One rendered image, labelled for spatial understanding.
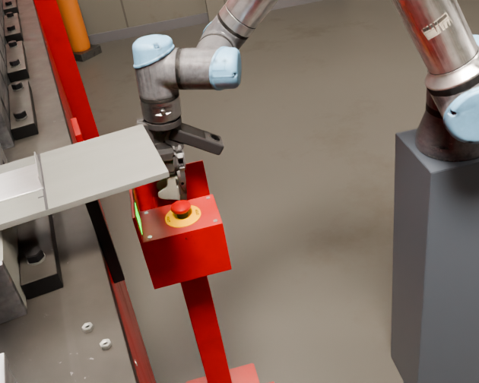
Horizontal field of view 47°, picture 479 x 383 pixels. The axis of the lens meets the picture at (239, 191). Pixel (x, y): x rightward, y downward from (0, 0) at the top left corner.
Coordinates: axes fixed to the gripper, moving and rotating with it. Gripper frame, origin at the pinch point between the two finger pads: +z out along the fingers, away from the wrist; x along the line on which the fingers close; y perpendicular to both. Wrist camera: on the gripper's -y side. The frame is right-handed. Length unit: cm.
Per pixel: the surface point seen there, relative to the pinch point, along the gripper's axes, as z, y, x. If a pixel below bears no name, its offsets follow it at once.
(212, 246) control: 1.8, -3.1, 15.0
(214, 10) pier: 58, -70, -361
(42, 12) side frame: 4, 44, -191
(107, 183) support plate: -24.0, 12.7, 28.4
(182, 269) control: 6.1, 3.2, 15.1
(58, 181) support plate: -23.4, 20.0, 24.3
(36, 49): -10, 35, -89
